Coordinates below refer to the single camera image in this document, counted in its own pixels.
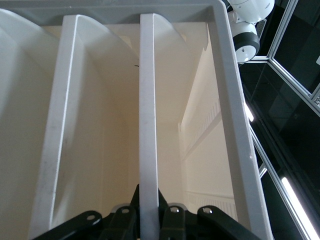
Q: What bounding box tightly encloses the white drawer cabinet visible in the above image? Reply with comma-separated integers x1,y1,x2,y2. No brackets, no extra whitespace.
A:
0,0,275,240

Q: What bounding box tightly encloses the aluminium cage frame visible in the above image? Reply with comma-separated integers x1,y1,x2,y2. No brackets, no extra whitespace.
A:
237,0,320,240

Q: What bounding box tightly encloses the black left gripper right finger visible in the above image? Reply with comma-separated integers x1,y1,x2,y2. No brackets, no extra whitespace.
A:
157,188,261,240

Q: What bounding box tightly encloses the white plastic drawer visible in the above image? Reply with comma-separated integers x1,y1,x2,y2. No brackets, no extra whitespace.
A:
28,14,141,240
0,8,63,240
138,12,237,240

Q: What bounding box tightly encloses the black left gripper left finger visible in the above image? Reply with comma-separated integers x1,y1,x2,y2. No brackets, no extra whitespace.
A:
32,183,141,240

